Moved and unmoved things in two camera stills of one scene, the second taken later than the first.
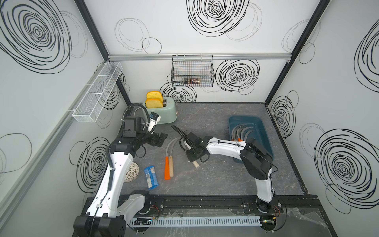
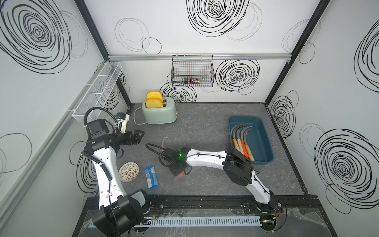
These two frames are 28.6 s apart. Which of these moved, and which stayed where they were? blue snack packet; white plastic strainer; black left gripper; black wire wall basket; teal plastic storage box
Moved: black left gripper
Stayed: blue snack packet; white plastic strainer; teal plastic storage box; black wire wall basket
